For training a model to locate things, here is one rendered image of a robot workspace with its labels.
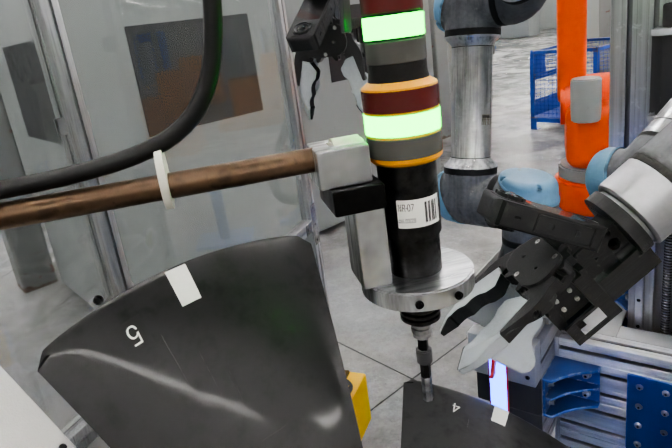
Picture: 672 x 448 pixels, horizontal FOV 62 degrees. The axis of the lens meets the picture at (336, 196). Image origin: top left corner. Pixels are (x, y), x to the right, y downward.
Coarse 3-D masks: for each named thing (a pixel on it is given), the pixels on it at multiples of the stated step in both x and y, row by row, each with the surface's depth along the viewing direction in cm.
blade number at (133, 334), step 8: (128, 320) 42; (136, 320) 42; (120, 328) 42; (128, 328) 42; (136, 328) 42; (144, 328) 42; (120, 336) 41; (128, 336) 41; (136, 336) 42; (144, 336) 42; (128, 344) 41; (136, 344) 41; (144, 344) 41; (152, 344) 42; (128, 352) 41; (136, 352) 41
